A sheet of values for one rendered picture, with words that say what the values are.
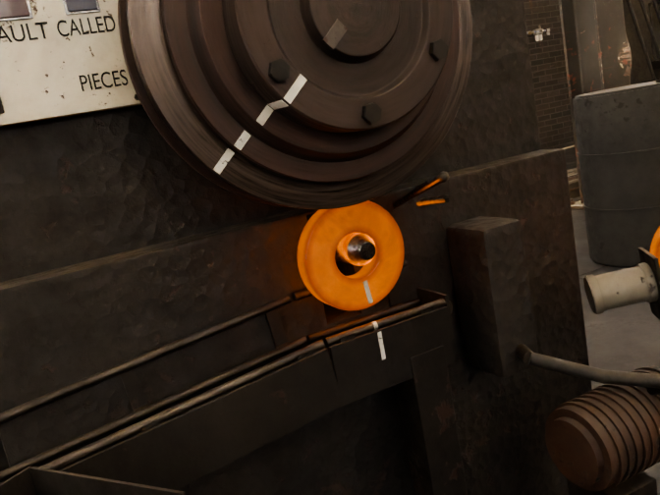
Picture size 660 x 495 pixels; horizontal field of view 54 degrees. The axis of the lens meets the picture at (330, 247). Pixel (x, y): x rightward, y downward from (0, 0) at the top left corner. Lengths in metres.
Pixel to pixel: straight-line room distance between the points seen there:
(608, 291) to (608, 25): 4.13
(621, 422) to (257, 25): 0.72
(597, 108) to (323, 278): 2.75
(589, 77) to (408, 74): 4.46
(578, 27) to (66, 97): 4.66
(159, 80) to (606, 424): 0.74
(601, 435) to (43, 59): 0.88
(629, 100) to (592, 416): 2.57
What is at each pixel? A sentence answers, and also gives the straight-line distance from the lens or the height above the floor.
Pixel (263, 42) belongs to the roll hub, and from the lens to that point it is 0.73.
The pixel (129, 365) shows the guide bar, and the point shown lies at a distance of 0.88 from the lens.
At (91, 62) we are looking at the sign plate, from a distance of 0.91.
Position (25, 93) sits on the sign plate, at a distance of 0.90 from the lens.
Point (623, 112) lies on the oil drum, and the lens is 3.45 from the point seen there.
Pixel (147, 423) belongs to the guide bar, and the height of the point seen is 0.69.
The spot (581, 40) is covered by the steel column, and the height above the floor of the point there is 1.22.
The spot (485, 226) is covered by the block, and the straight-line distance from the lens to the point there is 0.99.
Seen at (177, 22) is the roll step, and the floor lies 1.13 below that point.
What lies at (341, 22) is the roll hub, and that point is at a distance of 0.76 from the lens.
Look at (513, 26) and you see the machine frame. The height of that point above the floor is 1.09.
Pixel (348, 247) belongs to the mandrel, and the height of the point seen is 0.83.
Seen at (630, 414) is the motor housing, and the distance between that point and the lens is 1.03.
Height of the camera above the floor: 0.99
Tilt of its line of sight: 11 degrees down
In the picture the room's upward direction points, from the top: 11 degrees counter-clockwise
